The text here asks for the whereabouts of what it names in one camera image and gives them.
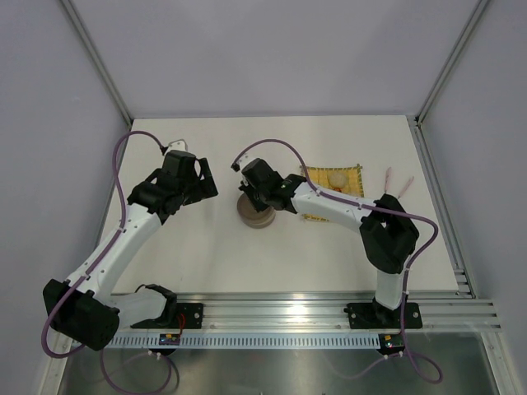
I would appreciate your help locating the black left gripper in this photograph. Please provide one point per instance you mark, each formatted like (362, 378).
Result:
(203, 188)

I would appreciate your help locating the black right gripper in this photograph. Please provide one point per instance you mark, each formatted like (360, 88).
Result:
(248, 189)

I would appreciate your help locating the round brown lunch box lid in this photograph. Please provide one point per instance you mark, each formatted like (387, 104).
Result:
(245, 207)

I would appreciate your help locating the round metal lunch box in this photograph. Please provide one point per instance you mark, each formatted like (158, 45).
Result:
(260, 221)

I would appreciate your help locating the metal tongs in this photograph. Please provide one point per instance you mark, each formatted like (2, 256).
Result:
(396, 185)

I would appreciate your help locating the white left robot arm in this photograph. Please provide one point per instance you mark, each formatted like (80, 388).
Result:
(83, 307)

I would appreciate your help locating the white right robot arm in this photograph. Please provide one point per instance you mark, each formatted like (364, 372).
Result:
(388, 240)

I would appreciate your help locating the white steamed bun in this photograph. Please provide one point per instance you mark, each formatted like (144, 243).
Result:
(338, 180)

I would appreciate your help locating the yellow bamboo mat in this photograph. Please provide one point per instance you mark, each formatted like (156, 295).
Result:
(319, 176)

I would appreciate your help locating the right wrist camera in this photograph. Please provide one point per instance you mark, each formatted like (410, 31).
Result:
(255, 172)

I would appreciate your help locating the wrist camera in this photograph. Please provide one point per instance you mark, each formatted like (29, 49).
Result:
(255, 172)
(178, 161)

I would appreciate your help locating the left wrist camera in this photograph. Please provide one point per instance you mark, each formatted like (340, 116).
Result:
(178, 161)

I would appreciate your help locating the aluminium mounting rail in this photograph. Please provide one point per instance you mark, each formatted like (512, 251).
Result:
(324, 311)

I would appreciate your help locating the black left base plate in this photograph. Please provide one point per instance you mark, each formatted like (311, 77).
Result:
(188, 315)

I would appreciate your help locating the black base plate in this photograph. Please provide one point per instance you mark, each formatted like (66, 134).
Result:
(370, 315)
(188, 315)

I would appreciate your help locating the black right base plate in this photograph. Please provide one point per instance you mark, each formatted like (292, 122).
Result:
(370, 315)

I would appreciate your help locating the white slotted cable duct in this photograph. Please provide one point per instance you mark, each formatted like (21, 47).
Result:
(245, 341)

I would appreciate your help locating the left aluminium frame post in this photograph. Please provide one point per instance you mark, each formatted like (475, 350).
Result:
(83, 34)

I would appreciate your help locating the aluminium frame post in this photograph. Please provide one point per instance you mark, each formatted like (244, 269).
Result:
(83, 34)
(460, 45)

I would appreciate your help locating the right aluminium frame post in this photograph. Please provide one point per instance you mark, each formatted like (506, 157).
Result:
(460, 45)

